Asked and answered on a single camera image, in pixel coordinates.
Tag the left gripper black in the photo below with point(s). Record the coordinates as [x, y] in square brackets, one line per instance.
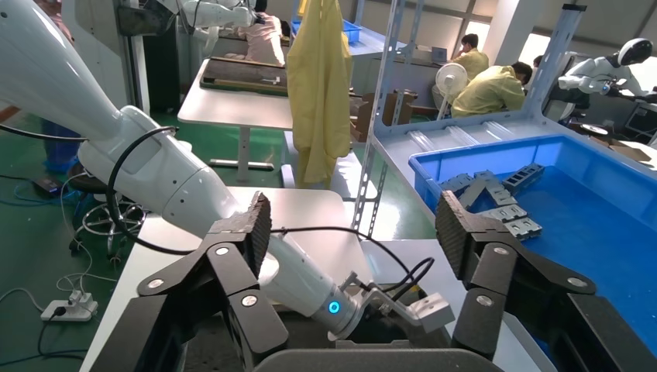
[390, 329]

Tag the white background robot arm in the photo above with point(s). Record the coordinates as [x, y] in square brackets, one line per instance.
[215, 13]

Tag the black round stool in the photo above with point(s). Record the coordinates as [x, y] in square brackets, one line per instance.
[87, 185]

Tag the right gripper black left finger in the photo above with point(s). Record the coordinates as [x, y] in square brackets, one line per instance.
[259, 236]

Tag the white table with pedestal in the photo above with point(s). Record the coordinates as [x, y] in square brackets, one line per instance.
[231, 110]

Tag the small blue plastic bin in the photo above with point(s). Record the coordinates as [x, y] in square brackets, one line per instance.
[351, 32]

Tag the bent person in yellow coat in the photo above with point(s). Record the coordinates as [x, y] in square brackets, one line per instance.
[487, 92]

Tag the black tray with wooden rim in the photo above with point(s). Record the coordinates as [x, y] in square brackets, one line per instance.
[236, 72]

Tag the white power strip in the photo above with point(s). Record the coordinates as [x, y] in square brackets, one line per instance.
[72, 310]

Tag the seated person in yellow coat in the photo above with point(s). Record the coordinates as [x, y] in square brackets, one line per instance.
[475, 61]

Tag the open cardboard boxes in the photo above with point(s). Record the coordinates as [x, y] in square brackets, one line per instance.
[395, 108]

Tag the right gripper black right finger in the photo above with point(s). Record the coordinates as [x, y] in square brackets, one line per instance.
[454, 231]

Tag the black power adapter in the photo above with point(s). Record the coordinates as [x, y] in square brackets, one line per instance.
[47, 186]

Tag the large blue plastic bin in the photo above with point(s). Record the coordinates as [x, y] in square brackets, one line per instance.
[590, 231]

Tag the white standing fan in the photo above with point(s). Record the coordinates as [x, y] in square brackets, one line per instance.
[451, 77]

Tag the small metal part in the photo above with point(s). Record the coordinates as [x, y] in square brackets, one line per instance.
[271, 80]

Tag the dark open metal bracket part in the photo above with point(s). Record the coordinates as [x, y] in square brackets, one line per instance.
[523, 177]

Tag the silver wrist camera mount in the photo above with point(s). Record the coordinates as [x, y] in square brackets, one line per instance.
[431, 310]

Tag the hanging yellow coat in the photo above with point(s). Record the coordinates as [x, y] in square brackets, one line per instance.
[318, 77]

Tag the person in pink coat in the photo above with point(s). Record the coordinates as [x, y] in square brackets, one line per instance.
[264, 41]

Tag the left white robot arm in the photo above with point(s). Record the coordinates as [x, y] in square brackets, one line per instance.
[154, 174]

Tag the grey metal bracket part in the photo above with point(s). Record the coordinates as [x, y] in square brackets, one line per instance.
[457, 183]
[523, 229]
[505, 213]
[475, 194]
[499, 194]

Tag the white humanoid robot black visor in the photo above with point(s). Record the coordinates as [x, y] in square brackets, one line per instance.
[595, 69]

